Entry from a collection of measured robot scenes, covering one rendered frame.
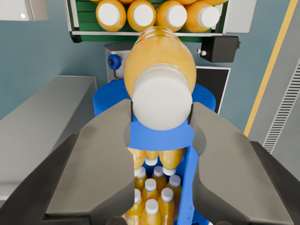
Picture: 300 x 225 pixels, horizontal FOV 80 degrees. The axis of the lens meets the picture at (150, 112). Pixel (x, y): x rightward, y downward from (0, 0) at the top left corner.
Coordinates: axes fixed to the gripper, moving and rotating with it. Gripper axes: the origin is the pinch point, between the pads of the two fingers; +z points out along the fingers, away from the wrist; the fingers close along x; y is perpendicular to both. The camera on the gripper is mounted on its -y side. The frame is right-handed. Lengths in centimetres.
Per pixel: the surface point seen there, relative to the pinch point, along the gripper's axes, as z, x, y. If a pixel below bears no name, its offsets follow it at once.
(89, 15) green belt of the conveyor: 47, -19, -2
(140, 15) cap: 29.9, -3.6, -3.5
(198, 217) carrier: 74, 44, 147
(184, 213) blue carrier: 15.2, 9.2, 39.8
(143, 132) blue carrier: 14.5, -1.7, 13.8
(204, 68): 127, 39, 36
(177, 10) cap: 31.0, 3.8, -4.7
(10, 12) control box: 25.9, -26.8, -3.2
